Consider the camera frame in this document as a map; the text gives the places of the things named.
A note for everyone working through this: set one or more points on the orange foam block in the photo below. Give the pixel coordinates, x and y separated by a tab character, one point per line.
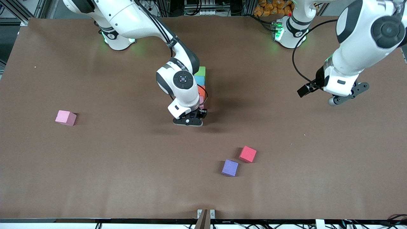
202	90

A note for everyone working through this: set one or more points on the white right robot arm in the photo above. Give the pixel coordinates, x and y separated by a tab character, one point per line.
182	92

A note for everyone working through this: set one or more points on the white power strip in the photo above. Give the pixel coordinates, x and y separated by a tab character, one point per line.
200	12

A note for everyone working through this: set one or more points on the metal table clamp bracket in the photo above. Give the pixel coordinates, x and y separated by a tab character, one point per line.
200	213

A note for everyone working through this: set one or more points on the bag of orange items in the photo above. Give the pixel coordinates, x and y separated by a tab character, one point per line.
270	8

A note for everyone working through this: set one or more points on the red foam block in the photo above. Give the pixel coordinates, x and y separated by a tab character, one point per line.
247	154

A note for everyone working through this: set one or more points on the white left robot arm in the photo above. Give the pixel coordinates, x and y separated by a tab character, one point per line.
349	63

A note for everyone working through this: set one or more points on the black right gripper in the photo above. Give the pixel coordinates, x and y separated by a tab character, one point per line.
202	113

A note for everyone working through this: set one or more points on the cyan foam block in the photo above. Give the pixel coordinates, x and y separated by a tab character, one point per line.
201	81

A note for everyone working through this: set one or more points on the pink foam block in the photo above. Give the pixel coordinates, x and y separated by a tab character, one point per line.
201	101
65	117

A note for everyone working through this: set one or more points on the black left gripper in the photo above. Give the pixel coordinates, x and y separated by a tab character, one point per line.
318	80

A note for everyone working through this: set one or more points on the aluminium frame profile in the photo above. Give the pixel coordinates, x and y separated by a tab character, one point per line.
19	12

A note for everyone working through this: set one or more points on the green foam block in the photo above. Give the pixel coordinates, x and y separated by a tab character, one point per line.
201	71

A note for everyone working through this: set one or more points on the light purple foam block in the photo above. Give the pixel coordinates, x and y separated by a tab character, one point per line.
230	167

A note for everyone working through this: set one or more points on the paper table cover sheet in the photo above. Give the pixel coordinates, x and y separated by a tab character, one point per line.
95	178

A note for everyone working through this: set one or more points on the white tape piece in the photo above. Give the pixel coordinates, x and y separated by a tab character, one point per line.
320	224

